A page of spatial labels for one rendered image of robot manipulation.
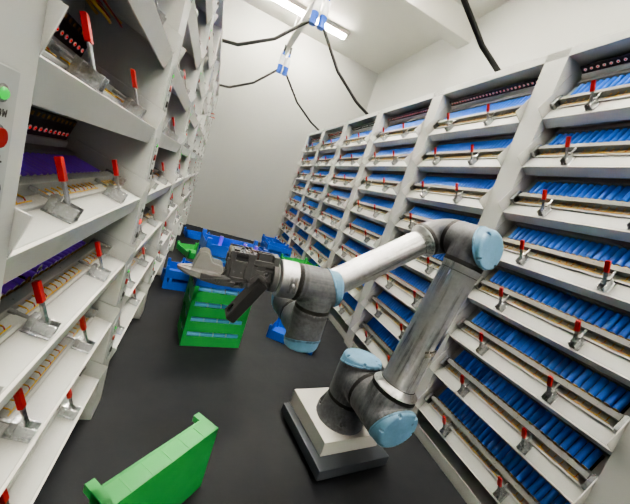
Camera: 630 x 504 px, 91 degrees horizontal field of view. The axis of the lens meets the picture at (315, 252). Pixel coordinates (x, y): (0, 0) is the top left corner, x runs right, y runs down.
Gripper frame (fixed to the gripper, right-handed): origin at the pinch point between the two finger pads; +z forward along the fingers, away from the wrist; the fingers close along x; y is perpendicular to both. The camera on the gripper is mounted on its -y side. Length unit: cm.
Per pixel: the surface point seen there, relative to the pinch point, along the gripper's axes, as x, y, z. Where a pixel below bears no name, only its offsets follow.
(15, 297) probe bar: 10.0, -6.0, 23.1
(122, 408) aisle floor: -36, -65, 10
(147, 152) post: -29.8, 21.2, 15.7
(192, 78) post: -100, 58, 16
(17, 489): 6, -48, 21
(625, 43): -13, 100, -118
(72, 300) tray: 0.1, -10.0, 18.5
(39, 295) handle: 13.3, -3.5, 18.9
